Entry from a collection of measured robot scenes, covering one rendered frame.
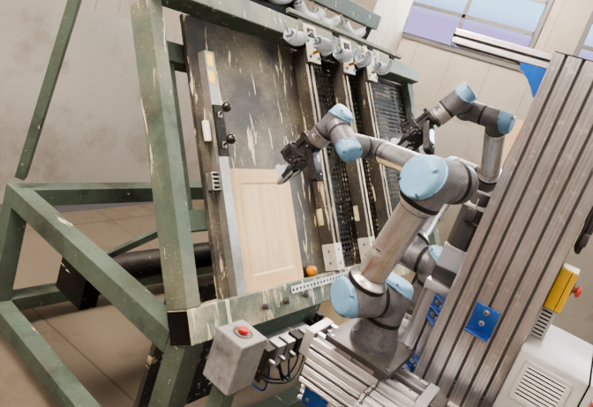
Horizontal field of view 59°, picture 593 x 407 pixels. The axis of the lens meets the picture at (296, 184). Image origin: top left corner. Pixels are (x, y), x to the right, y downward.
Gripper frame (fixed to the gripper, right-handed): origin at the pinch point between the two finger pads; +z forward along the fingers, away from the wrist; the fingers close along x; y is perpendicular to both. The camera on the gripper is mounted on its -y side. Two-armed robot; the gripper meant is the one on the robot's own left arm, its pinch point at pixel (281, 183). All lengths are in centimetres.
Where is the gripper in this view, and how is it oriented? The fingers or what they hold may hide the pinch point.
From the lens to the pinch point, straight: 184.6
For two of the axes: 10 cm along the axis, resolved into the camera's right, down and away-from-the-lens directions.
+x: -5.4, 0.3, -8.4
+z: -6.4, 6.3, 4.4
